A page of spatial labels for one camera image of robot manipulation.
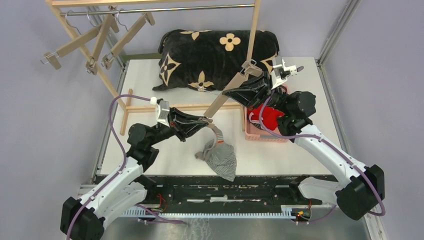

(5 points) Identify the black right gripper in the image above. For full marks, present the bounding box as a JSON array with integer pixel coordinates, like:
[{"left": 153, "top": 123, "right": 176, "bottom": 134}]
[{"left": 223, "top": 71, "right": 291, "bottom": 115}]

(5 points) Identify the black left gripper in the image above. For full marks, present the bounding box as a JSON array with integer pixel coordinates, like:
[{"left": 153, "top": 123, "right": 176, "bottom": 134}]
[{"left": 147, "top": 106, "right": 209, "bottom": 147}]

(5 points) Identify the wooden hanger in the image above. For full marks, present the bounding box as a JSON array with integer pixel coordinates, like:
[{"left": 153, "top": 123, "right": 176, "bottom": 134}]
[
  {"left": 40, "top": 23, "right": 103, "bottom": 70},
  {"left": 196, "top": 60, "right": 264, "bottom": 127},
  {"left": 85, "top": 13, "right": 119, "bottom": 75}
]

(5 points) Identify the red underwear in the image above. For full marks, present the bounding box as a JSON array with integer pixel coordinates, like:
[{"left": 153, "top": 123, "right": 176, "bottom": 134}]
[{"left": 246, "top": 104, "right": 285, "bottom": 131}]

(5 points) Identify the grey striped underwear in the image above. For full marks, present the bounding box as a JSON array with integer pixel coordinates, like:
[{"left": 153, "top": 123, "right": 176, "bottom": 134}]
[{"left": 194, "top": 123, "right": 237, "bottom": 182}]

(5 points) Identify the navy striped underwear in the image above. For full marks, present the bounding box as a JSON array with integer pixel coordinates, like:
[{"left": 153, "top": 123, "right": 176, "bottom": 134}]
[{"left": 247, "top": 121, "right": 262, "bottom": 130}]

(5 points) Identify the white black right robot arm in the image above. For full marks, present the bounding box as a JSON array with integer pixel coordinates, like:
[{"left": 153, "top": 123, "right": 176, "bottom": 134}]
[{"left": 222, "top": 72, "right": 386, "bottom": 221}]

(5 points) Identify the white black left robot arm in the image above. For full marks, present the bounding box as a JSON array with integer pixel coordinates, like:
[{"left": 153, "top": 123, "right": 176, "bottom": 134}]
[{"left": 60, "top": 107, "right": 211, "bottom": 240}]

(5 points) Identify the pink plastic basket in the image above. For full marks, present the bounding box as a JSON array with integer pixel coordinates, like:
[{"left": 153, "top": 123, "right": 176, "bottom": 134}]
[{"left": 244, "top": 82, "right": 294, "bottom": 143}]

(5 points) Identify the metal hanging rod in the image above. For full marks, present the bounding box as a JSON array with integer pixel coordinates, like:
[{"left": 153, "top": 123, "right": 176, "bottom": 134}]
[{"left": 60, "top": 3, "right": 255, "bottom": 17}]

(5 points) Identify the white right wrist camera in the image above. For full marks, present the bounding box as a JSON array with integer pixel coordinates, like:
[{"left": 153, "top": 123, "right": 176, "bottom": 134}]
[{"left": 270, "top": 56, "right": 304, "bottom": 90}]

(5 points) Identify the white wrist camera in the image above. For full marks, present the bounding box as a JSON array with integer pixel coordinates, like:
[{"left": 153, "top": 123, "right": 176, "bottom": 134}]
[
  {"left": 270, "top": 56, "right": 304, "bottom": 90},
  {"left": 149, "top": 97, "right": 170, "bottom": 127}
]

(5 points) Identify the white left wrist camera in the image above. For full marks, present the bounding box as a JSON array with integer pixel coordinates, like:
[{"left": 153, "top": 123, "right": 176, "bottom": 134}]
[{"left": 149, "top": 97, "right": 170, "bottom": 127}]

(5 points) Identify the wooden clothes rack frame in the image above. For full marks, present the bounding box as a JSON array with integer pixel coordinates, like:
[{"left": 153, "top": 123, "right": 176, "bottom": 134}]
[{"left": 45, "top": 0, "right": 261, "bottom": 136}]

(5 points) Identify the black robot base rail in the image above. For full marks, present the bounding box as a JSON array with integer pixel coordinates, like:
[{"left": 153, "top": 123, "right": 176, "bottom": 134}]
[{"left": 93, "top": 174, "right": 323, "bottom": 215}]

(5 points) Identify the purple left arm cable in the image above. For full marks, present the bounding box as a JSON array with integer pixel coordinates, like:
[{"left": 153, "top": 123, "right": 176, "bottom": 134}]
[{"left": 65, "top": 94, "right": 157, "bottom": 240}]

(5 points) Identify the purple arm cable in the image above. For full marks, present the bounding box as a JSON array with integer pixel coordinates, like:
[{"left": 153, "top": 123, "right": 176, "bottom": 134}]
[
  {"left": 257, "top": 66, "right": 387, "bottom": 218},
  {"left": 65, "top": 94, "right": 157, "bottom": 240}
]

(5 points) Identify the white slotted cable duct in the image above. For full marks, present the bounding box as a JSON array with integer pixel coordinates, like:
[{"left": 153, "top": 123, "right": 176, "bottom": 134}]
[{"left": 121, "top": 206, "right": 304, "bottom": 220}]

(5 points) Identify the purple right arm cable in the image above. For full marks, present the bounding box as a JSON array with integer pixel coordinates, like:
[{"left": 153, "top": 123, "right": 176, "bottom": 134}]
[{"left": 257, "top": 66, "right": 387, "bottom": 218}]

